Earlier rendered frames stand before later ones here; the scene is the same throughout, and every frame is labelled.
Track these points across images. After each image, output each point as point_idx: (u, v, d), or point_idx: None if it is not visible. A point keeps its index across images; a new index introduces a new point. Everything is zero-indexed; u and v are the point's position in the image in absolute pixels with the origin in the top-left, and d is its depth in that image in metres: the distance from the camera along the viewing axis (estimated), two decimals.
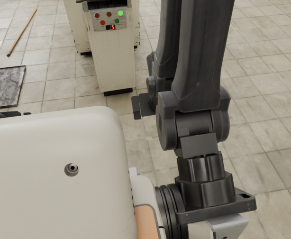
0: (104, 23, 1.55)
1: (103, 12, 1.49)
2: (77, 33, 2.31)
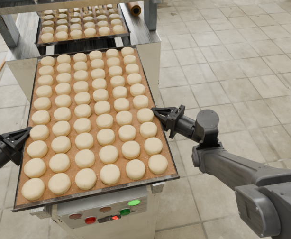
0: (95, 222, 0.64)
1: (90, 209, 0.58)
2: None
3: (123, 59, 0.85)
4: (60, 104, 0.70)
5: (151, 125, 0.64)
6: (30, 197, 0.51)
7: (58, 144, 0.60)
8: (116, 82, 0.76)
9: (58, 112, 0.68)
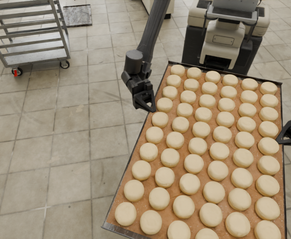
0: None
1: None
2: None
3: (142, 193, 0.54)
4: (246, 150, 0.60)
5: (166, 91, 0.73)
6: (270, 82, 0.75)
7: (250, 107, 0.68)
8: (173, 151, 0.60)
9: (250, 141, 0.61)
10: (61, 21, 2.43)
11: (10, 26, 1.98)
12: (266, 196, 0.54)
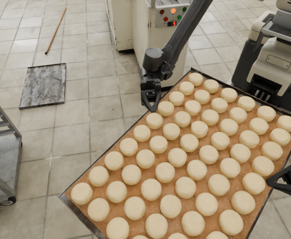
0: (167, 20, 1.55)
1: (168, 8, 1.50)
2: (120, 31, 2.31)
3: (103, 181, 0.56)
4: (225, 178, 0.54)
5: (172, 96, 0.72)
6: None
7: (252, 137, 0.61)
8: (150, 154, 0.59)
9: (233, 170, 0.56)
10: (4, 125, 1.51)
11: None
12: (224, 232, 0.49)
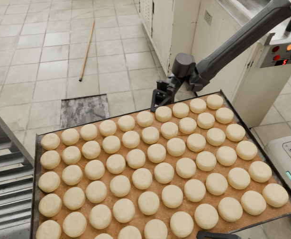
0: (278, 59, 1.13)
1: (285, 44, 1.07)
2: None
3: (68, 142, 0.63)
4: (157, 201, 0.51)
5: (177, 105, 0.69)
6: (286, 192, 0.51)
7: (219, 183, 0.53)
8: (116, 142, 0.62)
9: (171, 199, 0.51)
10: None
11: None
12: None
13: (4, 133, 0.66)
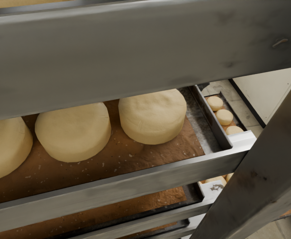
0: None
1: None
2: None
3: None
4: None
5: None
6: None
7: None
8: None
9: None
10: None
11: None
12: None
13: None
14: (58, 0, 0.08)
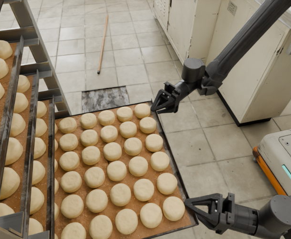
0: None
1: None
2: (195, 49, 1.91)
3: None
4: (54, 211, 0.50)
5: (104, 113, 0.68)
6: (184, 206, 0.51)
7: (122, 194, 0.52)
8: None
9: (69, 210, 0.50)
10: None
11: None
12: None
13: (64, 108, 0.68)
14: None
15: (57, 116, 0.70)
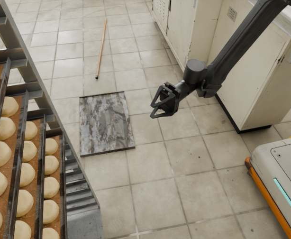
0: None
1: None
2: (195, 54, 1.88)
3: None
4: None
5: None
6: None
7: None
8: None
9: None
10: (88, 203, 1.08)
11: None
12: None
13: (57, 126, 0.66)
14: None
15: (50, 134, 0.67)
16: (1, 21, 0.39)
